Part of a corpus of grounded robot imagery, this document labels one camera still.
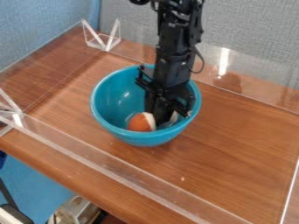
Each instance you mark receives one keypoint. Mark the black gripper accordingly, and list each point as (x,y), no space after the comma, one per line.
(164,83)

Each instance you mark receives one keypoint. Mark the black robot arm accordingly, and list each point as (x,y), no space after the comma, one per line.
(179,26)

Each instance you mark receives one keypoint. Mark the clear acrylic corner bracket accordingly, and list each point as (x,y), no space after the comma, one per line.
(99,40)

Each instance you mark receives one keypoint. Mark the blue plastic bowl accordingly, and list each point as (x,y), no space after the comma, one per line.
(117,99)

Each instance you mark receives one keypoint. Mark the white object under table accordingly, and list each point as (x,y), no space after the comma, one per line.
(75,211)

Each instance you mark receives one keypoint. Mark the clear acrylic left bracket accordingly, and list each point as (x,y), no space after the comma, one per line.
(11,114)

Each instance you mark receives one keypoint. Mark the clear acrylic barrier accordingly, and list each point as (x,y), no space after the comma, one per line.
(259,79)
(164,193)

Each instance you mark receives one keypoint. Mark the clear acrylic back barrier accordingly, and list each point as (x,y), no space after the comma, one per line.
(259,79)

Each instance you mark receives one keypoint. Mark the clear acrylic front barrier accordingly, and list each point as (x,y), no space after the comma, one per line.
(164,193)

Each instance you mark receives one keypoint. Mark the black stand leg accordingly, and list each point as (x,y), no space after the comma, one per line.
(9,213)

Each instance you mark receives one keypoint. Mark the toy mushroom brown cap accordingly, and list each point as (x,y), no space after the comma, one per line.
(141,122)

